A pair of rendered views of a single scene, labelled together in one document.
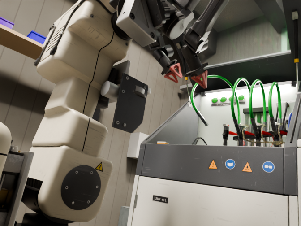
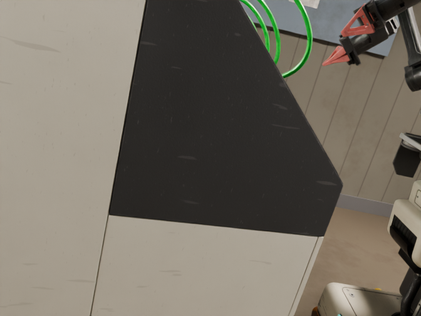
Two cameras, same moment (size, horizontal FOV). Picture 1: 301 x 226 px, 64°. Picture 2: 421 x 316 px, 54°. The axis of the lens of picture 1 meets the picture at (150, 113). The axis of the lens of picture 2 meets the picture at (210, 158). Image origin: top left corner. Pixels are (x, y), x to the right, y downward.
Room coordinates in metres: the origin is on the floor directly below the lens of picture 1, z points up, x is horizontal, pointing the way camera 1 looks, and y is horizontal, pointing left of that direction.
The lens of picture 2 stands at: (2.30, 0.30, 1.30)
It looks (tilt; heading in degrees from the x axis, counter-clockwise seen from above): 20 degrees down; 213
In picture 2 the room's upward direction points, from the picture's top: 14 degrees clockwise
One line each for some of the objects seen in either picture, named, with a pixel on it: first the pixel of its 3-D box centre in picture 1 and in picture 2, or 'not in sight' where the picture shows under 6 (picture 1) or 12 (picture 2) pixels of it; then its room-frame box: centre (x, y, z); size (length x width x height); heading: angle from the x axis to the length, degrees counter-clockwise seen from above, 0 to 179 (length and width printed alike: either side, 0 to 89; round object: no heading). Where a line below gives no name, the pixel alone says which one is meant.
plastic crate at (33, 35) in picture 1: (44, 47); not in sight; (2.21, 1.16, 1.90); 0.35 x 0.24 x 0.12; 132
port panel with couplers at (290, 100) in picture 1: (286, 120); not in sight; (1.28, -0.76, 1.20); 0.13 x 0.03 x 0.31; 51
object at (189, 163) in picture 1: (203, 164); not in sight; (1.04, -0.26, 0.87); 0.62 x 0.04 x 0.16; 51
